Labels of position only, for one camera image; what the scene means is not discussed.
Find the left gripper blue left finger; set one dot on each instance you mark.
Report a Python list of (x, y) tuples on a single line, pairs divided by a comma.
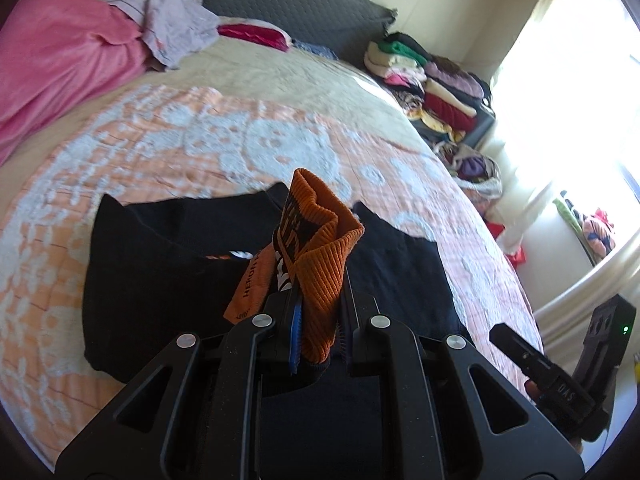
[(295, 337)]

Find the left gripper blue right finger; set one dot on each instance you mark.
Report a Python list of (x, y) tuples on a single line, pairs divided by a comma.
[(344, 324)]

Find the black orange IKISS sweatshirt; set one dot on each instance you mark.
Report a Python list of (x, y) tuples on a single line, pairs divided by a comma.
[(202, 265)]

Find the bag of clothes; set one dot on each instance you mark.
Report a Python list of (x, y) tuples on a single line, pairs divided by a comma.
[(477, 175)]

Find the stack of folded clothes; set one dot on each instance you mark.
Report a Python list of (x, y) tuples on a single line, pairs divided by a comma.
[(442, 101)]

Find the right hand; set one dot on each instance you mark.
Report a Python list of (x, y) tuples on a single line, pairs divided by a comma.
[(534, 393)]

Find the colourful toy by window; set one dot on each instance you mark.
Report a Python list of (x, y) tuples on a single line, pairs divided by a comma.
[(599, 233)]

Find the orange white patterned bedspread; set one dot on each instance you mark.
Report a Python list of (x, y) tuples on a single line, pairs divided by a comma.
[(156, 142)]

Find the blue patterned cloth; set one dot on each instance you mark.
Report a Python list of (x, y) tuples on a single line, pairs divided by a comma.
[(322, 51)]

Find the grey quilted headboard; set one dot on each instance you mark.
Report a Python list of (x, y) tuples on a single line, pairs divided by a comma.
[(344, 26)]

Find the lilac crumpled garment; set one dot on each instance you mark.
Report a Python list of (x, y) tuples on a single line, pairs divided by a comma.
[(171, 29)]

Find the pink satin blanket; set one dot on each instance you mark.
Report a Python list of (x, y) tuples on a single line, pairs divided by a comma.
[(57, 54)]

